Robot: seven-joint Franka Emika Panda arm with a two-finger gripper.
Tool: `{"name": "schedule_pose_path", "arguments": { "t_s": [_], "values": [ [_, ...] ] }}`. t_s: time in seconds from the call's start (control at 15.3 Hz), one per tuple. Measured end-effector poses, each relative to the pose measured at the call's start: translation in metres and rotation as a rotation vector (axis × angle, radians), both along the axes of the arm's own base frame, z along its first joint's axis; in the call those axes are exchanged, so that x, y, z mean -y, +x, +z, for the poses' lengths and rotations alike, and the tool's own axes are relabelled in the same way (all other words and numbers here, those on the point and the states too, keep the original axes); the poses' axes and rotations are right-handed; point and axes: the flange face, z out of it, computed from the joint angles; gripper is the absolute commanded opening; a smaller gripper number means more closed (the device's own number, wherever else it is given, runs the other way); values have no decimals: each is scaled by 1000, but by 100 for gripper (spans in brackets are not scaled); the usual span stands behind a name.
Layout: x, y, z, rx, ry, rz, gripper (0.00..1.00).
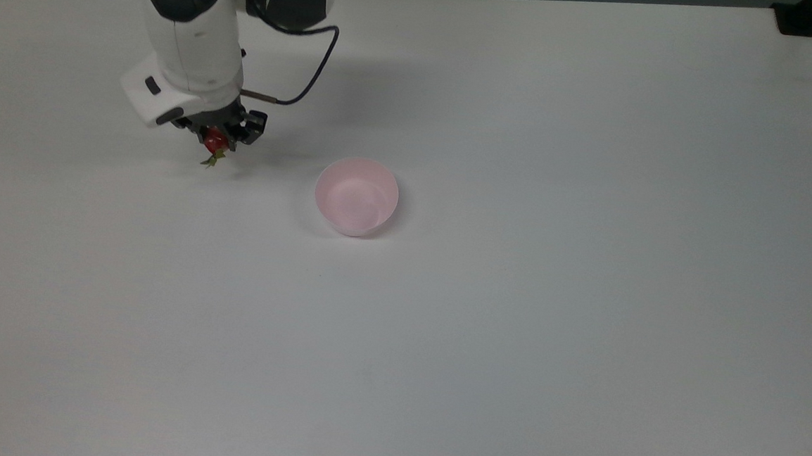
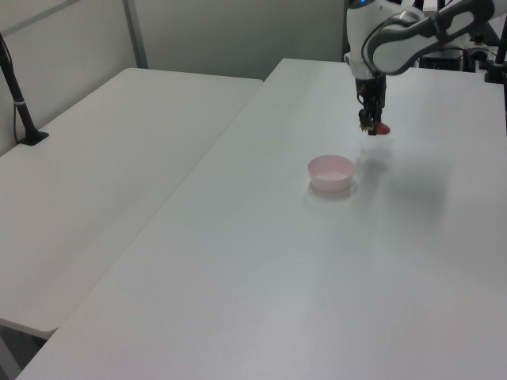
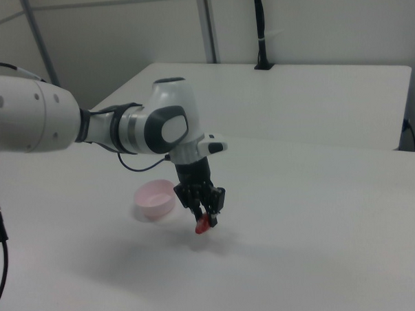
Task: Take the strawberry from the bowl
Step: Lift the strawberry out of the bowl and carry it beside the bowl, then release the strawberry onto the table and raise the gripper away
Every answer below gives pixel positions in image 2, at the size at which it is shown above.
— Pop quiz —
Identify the pink plastic bowl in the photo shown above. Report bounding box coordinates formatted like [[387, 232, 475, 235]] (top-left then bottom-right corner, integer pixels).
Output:
[[307, 154, 356, 194]]

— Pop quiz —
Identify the grey partition frame post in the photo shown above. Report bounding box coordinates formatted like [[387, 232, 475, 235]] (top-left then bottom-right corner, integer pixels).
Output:
[[123, 0, 149, 70]]

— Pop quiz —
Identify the red strawberry with green leaves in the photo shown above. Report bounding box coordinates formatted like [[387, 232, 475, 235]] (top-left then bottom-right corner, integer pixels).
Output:
[[358, 121, 392, 136]]

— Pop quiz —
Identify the white side table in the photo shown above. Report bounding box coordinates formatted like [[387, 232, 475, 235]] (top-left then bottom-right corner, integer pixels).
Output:
[[0, 66, 265, 342]]

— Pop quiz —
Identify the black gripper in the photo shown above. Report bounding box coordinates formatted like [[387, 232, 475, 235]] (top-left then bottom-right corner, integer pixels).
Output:
[[354, 76, 387, 137]]

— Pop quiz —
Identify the black pole with clamp base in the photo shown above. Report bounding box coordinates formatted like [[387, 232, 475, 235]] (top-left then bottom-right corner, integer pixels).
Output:
[[0, 31, 50, 146], [482, 33, 507, 84]]

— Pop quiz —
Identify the black control box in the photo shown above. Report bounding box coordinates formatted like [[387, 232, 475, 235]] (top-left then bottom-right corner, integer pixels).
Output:
[[418, 46, 465, 72]]

